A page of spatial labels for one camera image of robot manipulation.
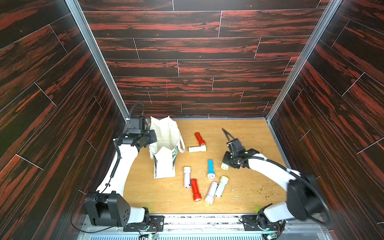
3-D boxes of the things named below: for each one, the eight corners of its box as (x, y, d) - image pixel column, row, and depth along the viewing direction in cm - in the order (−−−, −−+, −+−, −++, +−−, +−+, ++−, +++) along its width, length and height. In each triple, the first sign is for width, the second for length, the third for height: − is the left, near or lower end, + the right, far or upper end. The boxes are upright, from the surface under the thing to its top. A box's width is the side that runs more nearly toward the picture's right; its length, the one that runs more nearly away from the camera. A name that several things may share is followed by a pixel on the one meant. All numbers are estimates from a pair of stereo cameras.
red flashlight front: (194, 201, 82) (194, 200, 80) (190, 180, 90) (190, 179, 87) (202, 200, 82) (202, 198, 80) (197, 179, 90) (197, 177, 88)
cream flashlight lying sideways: (188, 153, 101) (188, 151, 99) (188, 148, 104) (187, 146, 102) (206, 151, 102) (206, 149, 100) (205, 146, 105) (205, 144, 103)
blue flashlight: (207, 178, 90) (207, 176, 88) (206, 161, 98) (206, 159, 96) (214, 178, 90) (215, 176, 88) (213, 161, 98) (213, 159, 96)
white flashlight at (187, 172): (183, 188, 87) (183, 186, 85) (184, 168, 95) (183, 166, 93) (191, 188, 87) (191, 186, 85) (191, 168, 95) (191, 166, 93)
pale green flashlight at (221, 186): (213, 195, 84) (214, 193, 82) (221, 176, 91) (222, 174, 89) (220, 199, 83) (221, 197, 80) (228, 179, 90) (229, 177, 88)
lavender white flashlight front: (204, 202, 82) (204, 200, 80) (211, 182, 89) (212, 180, 87) (212, 205, 81) (212, 204, 79) (218, 185, 88) (219, 183, 86)
